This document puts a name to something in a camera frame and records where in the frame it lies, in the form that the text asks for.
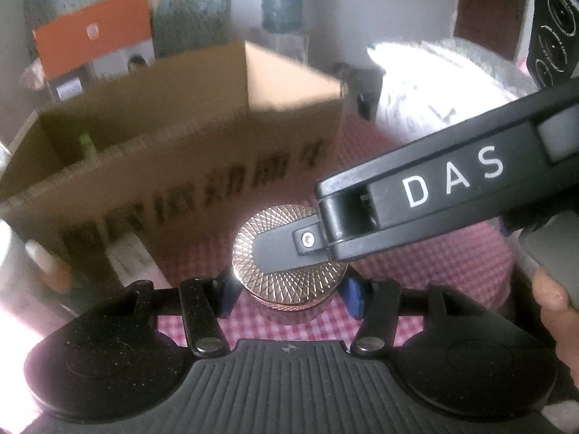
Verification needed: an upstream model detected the person's right hand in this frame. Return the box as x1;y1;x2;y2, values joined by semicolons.
532;268;579;386

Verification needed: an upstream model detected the green dropper bottle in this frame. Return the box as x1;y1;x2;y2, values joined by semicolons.
25;240;91;315

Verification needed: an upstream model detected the white plastic bag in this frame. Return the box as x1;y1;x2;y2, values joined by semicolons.
367;38;536;144

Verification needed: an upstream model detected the pink checkered tablecloth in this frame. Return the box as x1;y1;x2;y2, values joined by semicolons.
153;111;521;349

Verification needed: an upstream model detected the gold lid dark jar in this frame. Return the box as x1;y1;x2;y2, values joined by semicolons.
232;205;348;311

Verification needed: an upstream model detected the white supplement jar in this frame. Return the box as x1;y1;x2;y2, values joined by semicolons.
0;221;32;314

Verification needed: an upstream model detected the orange Philips product box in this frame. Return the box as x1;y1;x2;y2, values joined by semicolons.
32;0;155;102

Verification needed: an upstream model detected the green capped dark bottle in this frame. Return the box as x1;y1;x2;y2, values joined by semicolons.
79;132;97;160

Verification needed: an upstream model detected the brown cardboard box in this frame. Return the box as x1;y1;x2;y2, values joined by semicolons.
1;42;343;280

